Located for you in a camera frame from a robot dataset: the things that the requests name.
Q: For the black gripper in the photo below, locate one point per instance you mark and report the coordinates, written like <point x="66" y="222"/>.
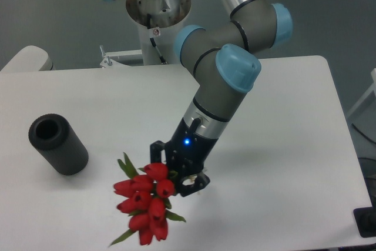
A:
<point x="186" y="153"/>

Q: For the white chair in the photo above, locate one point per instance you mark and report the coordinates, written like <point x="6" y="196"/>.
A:
<point x="29" y="59"/>

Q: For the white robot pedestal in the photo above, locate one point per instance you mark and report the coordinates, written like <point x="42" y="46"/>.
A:
<point x="158" y="23"/>

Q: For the white frame at right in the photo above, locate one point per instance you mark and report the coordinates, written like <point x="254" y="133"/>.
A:
<point x="365" y="100"/>

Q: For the black box at edge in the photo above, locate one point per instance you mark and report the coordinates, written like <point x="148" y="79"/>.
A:
<point x="365" y="220"/>

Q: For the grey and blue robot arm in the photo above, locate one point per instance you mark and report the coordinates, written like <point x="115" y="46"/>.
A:
<point x="223" y="63"/>

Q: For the black cylindrical vase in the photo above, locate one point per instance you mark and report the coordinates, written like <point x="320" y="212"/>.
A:
<point x="53" y="137"/>

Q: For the red tulip bouquet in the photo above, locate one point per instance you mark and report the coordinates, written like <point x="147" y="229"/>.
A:
<point x="147" y="193"/>

